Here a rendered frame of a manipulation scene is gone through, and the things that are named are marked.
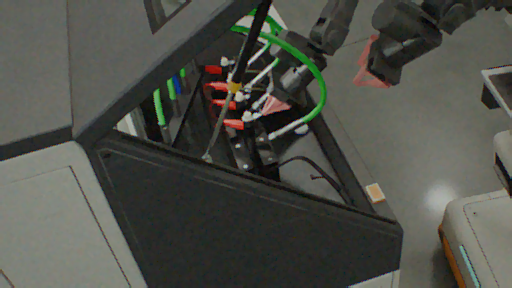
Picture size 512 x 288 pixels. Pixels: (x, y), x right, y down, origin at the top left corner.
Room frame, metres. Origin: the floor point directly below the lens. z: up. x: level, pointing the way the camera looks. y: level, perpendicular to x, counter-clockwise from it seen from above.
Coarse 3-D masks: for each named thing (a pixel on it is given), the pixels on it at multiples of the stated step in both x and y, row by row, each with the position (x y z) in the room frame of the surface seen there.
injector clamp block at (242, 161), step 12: (216, 108) 1.28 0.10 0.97; (240, 132) 1.16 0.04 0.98; (264, 132) 1.14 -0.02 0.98; (228, 144) 1.15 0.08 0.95; (240, 144) 1.11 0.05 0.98; (264, 144) 1.10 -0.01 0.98; (228, 156) 1.22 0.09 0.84; (240, 156) 1.07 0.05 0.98; (264, 156) 1.06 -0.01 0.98; (240, 168) 1.03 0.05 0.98; (252, 168) 1.02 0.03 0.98; (264, 168) 1.03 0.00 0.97; (276, 168) 1.03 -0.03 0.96; (276, 180) 1.03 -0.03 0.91
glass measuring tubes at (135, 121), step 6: (138, 108) 1.09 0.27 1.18; (132, 114) 1.05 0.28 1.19; (138, 114) 1.05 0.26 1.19; (126, 120) 1.03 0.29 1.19; (132, 120) 1.06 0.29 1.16; (138, 120) 1.05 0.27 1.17; (144, 120) 1.16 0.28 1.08; (132, 126) 1.03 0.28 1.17; (138, 126) 1.04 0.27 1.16; (144, 126) 1.09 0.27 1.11; (132, 132) 1.03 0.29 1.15; (138, 132) 1.05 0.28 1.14; (144, 132) 1.05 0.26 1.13; (144, 138) 1.05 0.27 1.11; (150, 138) 1.15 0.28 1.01
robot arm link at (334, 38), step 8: (288, 32) 1.08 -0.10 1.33; (296, 32) 1.08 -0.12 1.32; (336, 32) 1.08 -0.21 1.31; (288, 40) 1.06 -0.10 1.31; (296, 40) 1.07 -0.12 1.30; (304, 40) 1.08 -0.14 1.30; (328, 40) 1.06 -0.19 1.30; (336, 40) 1.07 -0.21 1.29; (272, 48) 1.08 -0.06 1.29; (280, 48) 1.05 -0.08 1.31; (304, 48) 1.07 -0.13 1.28; (312, 48) 1.10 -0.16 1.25; (320, 48) 1.06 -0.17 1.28; (328, 48) 1.06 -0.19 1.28; (336, 48) 1.06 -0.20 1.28; (280, 56) 1.05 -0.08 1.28; (288, 56) 1.05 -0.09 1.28; (288, 64) 1.05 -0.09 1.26; (296, 64) 1.05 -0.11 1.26
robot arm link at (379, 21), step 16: (400, 0) 0.83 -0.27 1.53; (384, 16) 0.83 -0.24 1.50; (400, 16) 0.81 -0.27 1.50; (416, 16) 0.82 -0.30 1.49; (432, 16) 0.84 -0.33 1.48; (448, 16) 0.80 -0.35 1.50; (464, 16) 0.80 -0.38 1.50; (384, 32) 0.81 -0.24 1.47; (400, 32) 0.81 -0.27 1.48; (448, 32) 0.80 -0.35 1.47
